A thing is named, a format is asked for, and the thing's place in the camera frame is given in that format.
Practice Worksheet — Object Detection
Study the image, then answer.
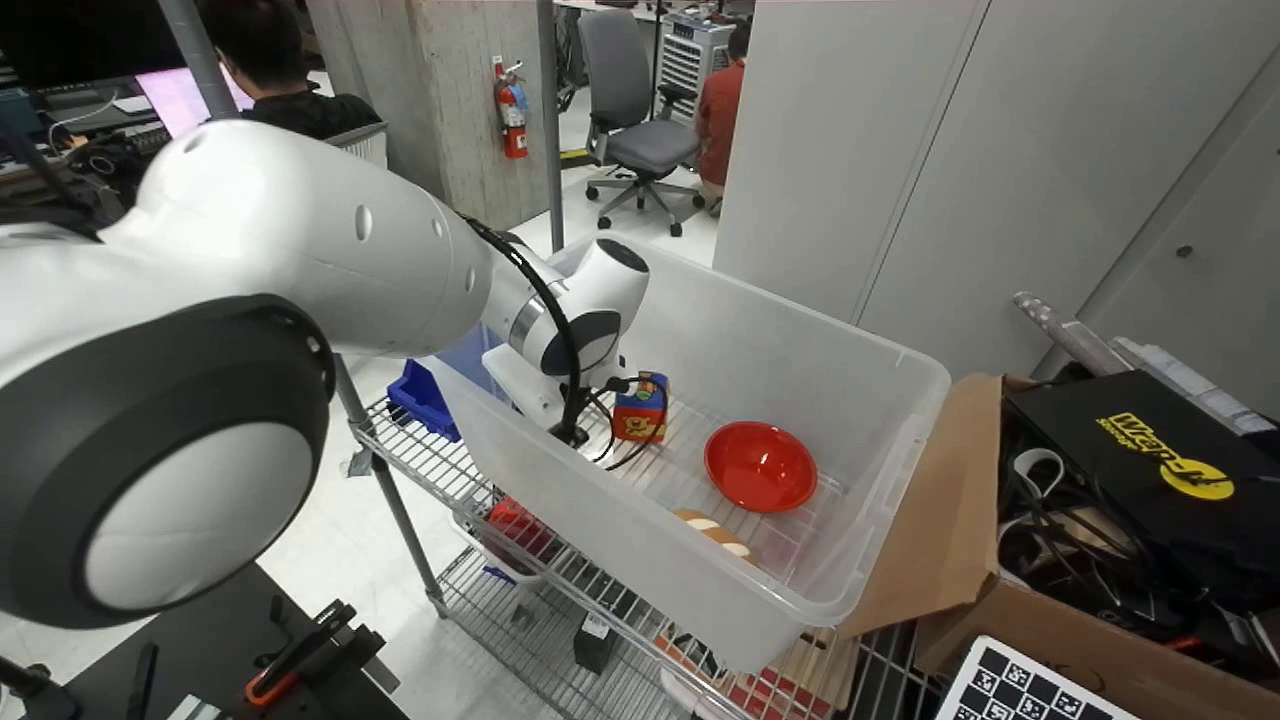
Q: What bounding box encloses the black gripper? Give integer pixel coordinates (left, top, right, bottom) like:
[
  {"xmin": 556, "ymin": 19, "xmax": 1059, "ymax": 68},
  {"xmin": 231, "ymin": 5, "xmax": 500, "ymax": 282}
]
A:
[{"xmin": 547, "ymin": 390, "xmax": 595, "ymax": 450}]

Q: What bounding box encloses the red bowl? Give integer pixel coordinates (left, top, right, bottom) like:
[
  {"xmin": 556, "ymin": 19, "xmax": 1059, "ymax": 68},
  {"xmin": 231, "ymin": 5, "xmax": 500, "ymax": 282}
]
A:
[{"xmin": 699, "ymin": 419, "xmax": 823, "ymax": 518}]

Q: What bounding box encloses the red object under shelf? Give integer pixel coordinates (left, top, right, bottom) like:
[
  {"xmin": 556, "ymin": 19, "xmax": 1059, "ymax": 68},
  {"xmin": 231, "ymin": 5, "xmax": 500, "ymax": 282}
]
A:
[{"xmin": 479, "ymin": 492, "xmax": 568, "ymax": 552}]

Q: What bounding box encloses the small black device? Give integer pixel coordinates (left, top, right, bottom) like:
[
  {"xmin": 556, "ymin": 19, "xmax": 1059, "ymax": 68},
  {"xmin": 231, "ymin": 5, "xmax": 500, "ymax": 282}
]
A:
[{"xmin": 573, "ymin": 615, "xmax": 619, "ymax": 677}]

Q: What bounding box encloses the clear plastic storage bin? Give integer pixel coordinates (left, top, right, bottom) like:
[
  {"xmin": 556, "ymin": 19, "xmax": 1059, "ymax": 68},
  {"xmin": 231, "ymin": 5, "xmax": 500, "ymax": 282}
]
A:
[{"xmin": 433, "ymin": 245, "xmax": 955, "ymax": 680}]

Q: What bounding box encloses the grey office chair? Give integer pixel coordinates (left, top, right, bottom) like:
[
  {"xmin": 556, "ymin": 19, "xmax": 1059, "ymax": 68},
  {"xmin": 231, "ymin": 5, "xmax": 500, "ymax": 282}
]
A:
[{"xmin": 573, "ymin": 9, "xmax": 712, "ymax": 240}]

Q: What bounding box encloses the thin grey metal pole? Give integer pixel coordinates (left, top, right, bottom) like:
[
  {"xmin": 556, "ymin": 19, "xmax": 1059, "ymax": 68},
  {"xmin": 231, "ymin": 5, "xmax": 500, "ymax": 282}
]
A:
[{"xmin": 531, "ymin": 0, "xmax": 568, "ymax": 257}]

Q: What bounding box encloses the red fire extinguisher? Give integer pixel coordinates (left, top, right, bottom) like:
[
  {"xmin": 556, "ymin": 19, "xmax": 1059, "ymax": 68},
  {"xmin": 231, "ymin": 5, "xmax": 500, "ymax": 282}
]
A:
[{"xmin": 488, "ymin": 50, "xmax": 531, "ymax": 166}]

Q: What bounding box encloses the person in orange shirt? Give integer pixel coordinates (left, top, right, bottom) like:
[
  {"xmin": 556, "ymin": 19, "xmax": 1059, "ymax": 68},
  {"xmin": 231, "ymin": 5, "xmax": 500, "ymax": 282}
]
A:
[{"xmin": 694, "ymin": 15, "xmax": 754, "ymax": 202}]

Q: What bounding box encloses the orange white printed package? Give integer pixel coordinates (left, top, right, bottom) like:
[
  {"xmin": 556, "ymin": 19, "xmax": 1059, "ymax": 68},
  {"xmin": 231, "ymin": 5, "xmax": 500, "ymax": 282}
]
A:
[{"xmin": 652, "ymin": 630, "xmax": 857, "ymax": 720}]

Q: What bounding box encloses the black tool with orange grip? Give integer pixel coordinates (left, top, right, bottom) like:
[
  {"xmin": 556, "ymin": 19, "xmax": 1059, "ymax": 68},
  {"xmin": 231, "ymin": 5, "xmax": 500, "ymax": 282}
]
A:
[{"xmin": 237, "ymin": 596, "xmax": 406, "ymax": 712}]

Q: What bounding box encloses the cardboard box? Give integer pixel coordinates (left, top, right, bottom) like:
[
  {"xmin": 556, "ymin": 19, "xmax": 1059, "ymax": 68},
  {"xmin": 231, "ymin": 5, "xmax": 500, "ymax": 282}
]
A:
[{"xmin": 836, "ymin": 370, "xmax": 1280, "ymax": 720}]

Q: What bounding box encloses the person in black shirt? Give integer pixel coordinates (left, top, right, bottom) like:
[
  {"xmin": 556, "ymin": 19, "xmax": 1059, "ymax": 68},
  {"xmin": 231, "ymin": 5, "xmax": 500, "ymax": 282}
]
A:
[{"xmin": 195, "ymin": 0, "xmax": 394, "ymax": 142}]

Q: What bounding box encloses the silver wrapped tube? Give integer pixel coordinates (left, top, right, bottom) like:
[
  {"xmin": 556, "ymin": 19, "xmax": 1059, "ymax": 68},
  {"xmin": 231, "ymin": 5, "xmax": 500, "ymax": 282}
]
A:
[{"xmin": 1010, "ymin": 288, "xmax": 1135, "ymax": 385}]

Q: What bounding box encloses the laptop with pink screen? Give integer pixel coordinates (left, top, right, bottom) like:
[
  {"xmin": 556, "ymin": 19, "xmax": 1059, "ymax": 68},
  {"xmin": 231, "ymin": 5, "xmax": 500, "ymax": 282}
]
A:
[{"xmin": 132, "ymin": 59, "xmax": 257, "ymax": 142}]

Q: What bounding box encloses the thick grey metal pole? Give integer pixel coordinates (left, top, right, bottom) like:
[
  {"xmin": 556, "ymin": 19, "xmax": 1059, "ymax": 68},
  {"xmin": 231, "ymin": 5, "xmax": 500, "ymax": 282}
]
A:
[{"xmin": 158, "ymin": 0, "xmax": 239, "ymax": 122}]

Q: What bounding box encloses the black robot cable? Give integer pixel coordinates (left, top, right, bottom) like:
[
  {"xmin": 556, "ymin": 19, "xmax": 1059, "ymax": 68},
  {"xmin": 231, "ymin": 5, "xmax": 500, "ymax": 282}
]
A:
[{"xmin": 464, "ymin": 216, "xmax": 658, "ymax": 470}]

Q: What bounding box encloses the metal wire rack cart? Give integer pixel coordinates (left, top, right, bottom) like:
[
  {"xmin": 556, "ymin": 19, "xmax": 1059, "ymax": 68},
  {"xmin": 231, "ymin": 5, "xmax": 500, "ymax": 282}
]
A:
[{"xmin": 349, "ymin": 385, "xmax": 966, "ymax": 720}]

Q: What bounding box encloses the white wire cart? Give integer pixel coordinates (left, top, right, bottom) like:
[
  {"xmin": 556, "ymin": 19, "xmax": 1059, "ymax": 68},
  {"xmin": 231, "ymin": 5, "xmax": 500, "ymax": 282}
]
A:
[{"xmin": 658, "ymin": 5, "xmax": 735, "ymax": 104}]

